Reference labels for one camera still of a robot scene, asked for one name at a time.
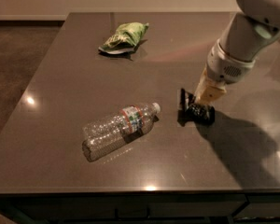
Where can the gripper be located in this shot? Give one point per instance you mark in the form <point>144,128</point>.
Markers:
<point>224,65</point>

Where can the black rxbar chocolate wrapper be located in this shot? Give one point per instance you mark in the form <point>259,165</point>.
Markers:
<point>190,111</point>

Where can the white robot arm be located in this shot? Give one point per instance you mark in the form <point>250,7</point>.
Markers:
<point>252,29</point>

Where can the green jalapeno chip bag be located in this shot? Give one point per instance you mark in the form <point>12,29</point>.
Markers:
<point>125,39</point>

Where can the clear plastic water bottle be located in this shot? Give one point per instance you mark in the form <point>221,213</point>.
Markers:
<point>103,136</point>

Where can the dark cabinet under table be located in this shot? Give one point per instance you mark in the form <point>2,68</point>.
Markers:
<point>144,208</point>

